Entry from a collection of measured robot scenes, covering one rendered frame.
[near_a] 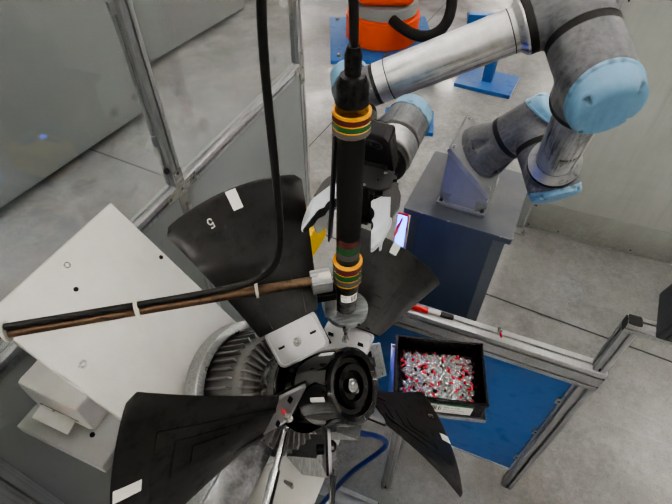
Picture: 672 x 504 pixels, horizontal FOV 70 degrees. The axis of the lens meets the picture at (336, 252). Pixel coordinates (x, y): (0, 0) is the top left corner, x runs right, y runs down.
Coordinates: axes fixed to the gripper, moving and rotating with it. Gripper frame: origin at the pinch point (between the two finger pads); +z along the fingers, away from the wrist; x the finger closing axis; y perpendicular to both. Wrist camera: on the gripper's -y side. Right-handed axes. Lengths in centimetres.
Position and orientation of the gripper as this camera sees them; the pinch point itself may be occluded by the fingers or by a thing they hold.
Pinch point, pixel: (338, 231)
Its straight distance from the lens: 61.0
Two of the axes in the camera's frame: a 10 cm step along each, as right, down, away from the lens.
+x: -9.2, -2.8, 2.6
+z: -3.8, 6.8, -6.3
